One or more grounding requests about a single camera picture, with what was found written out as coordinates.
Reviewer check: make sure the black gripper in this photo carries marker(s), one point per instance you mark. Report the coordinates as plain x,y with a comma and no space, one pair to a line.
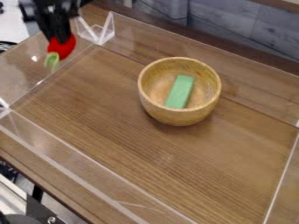
60,7

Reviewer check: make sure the red plush strawberry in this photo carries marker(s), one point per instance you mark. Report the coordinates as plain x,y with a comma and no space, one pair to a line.
58,51

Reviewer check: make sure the wooden bowl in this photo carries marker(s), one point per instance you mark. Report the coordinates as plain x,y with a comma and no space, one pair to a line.
155,81

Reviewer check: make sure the green rectangular block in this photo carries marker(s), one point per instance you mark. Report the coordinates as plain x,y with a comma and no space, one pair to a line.
180,92

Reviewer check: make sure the grey post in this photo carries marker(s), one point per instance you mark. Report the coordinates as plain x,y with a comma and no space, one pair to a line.
26,7

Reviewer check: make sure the clear acrylic corner bracket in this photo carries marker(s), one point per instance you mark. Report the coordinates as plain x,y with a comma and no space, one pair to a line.
96,34

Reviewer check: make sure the clear acrylic tray wall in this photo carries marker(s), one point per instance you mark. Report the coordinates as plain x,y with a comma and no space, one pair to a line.
76,134

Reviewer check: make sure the black metal table bracket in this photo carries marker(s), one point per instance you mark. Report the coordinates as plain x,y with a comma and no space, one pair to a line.
36,210

